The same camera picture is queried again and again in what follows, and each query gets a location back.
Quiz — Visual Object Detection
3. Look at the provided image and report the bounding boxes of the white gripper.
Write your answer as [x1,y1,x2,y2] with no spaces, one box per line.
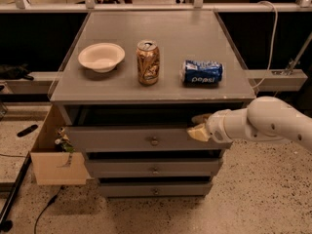
[186,110,232,143]

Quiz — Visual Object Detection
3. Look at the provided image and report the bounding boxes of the grey top drawer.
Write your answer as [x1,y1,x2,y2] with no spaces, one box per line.
[66,126,231,152]

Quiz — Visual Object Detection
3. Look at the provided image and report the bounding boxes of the grey drawer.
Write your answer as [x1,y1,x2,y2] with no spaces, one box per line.
[85,158,223,178]
[66,126,231,152]
[99,181,213,198]

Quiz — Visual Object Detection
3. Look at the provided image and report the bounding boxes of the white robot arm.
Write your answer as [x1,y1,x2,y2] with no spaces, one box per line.
[187,97,312,151]

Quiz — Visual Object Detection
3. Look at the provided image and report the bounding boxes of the grey middle drawer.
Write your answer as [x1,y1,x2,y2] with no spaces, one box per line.
[85,158,223,178]

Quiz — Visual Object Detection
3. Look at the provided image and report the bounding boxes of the grey bottom drawer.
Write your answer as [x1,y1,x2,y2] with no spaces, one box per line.
[99,181,213,198]

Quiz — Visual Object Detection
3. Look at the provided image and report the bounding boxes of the grey drawer cabinet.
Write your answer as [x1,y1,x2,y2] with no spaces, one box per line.
[51,11,255,187]

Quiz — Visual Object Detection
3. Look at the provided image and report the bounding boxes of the blue pepsi can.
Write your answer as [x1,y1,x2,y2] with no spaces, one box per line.
[180,59,223,85]

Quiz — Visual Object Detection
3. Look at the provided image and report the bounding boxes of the gold soda can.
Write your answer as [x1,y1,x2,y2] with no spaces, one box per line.
[136,40,160,86]

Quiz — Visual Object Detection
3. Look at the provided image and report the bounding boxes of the white bowl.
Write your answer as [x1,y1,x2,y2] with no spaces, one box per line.
[78,43,125,73]

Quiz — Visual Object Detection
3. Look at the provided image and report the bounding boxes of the items inside cardboard box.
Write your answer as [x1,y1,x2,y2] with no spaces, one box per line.
[55,127,75,153]

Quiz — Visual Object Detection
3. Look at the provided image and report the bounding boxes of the cardboard box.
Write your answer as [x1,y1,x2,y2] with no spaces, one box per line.
[30,106,89,185]

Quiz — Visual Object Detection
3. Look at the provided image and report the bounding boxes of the black remote on floor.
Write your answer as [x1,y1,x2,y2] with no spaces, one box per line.
[17,124,38,137]

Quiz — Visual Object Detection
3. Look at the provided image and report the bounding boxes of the black object on ledge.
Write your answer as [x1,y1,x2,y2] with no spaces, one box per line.
[0,63,33,81]

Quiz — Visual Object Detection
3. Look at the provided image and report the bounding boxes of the black pole on floor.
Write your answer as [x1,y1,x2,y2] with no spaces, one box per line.
[0,154,31,234]

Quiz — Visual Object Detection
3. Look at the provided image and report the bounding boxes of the white cable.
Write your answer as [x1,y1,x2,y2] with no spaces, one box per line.
[249,0,280,90]

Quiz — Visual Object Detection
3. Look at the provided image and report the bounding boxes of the black floor cable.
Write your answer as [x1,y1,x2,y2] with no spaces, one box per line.
[32,185,64,234]

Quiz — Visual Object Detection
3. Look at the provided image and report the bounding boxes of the metal rail frame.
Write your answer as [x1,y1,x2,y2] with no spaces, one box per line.
[0,0,312,13]

